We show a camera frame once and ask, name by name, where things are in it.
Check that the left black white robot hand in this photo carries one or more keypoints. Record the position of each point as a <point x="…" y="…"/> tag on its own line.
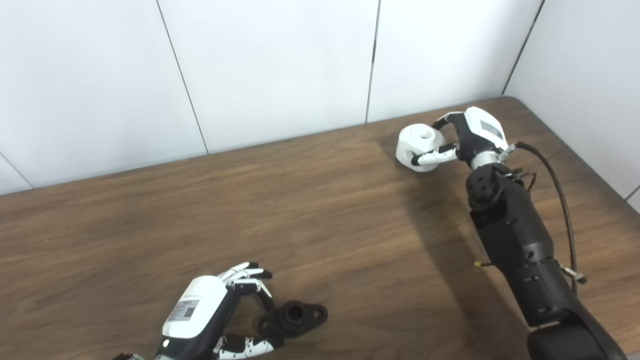
<point x="195" y="307"/>

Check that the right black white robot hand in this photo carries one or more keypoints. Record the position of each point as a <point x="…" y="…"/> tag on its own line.
<point x="480" y="132"/>

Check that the round white plastic piece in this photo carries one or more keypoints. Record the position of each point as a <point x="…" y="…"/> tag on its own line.
<point x="415" y="142"/>

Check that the black flanged holder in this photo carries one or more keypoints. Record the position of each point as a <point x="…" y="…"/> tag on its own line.
<point x="310" y="315"/>

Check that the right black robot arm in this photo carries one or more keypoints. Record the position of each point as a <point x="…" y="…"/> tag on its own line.
<point x="520" y="240"/>

